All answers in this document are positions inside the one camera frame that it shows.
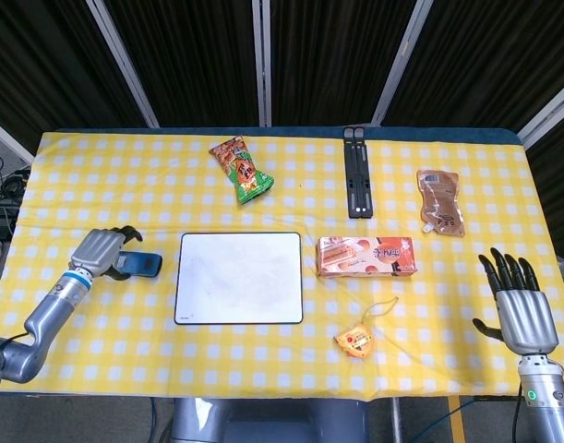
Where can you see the blue eraser block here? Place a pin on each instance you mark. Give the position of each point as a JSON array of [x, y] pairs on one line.
[[140, 264]]

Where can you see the orange green snack bag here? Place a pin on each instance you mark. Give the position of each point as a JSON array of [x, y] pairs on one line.
[[241, 171]]

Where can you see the orange tape measure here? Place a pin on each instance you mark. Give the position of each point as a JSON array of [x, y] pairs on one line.
[[355, 340]]

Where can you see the black folding stand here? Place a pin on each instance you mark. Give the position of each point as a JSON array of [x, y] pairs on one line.
[[358, 172]]

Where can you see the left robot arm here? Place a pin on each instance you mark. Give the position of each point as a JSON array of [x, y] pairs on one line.
[[41, 323]]

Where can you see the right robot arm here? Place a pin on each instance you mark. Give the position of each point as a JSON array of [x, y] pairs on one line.
[[542, 401]]

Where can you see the orange biscuit box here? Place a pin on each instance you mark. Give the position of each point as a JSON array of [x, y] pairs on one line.
[[367, 257]]

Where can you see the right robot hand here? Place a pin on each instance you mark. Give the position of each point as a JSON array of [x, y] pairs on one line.
[[524, 318]]

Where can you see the white drawing board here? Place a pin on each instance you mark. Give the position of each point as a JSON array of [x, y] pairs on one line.
[[239, 278]]

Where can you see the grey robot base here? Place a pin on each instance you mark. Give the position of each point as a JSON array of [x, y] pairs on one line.
[[267, 421]]

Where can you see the yellow checkered tablecloth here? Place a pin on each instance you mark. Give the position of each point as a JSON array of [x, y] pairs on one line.
[[281, 360]]

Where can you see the brown sauce pouch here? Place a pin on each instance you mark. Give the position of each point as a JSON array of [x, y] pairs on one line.
[[440, 203]]

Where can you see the white partition frame post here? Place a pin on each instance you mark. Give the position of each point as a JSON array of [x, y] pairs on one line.
[[400, 62], [547, 111], [123, 62], [262, 62], [7, 140]]

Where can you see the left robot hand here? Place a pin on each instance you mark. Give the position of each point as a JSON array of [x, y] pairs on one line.
[[99, 253]]

